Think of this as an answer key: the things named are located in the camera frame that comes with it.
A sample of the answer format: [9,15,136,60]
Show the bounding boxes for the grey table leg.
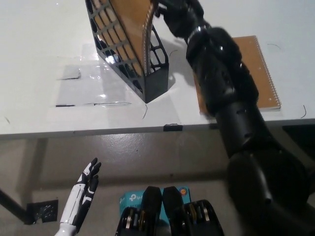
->
[31,138,49,191]

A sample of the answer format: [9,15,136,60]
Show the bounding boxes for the brown spiral notebook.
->
[193,35,282,116]
[94,0,159,76]

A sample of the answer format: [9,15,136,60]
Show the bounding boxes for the black diagonal table leg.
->
[0,188,30,225]

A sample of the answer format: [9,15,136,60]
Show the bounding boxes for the black table edge clip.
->
[163,123,183,131]

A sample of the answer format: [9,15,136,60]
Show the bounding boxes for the teal router box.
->
[119,186,190,222]

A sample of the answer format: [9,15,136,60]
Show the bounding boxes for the clear plastic sheet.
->
[55,44,148,108]

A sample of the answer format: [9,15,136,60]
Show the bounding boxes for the black and white right hand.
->
[155,0,210,39]

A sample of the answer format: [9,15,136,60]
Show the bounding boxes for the white and black left hand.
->
[54,157,102,236]

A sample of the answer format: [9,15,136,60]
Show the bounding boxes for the grey paper patch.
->
[57,65,82,81]

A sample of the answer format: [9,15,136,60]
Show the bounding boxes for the black floor plate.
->
[26,199,59,225]

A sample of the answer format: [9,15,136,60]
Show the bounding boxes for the black robot legs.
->
[115,186,224,236]

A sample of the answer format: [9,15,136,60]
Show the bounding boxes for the black lattice book holder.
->
[85,0,177,103]

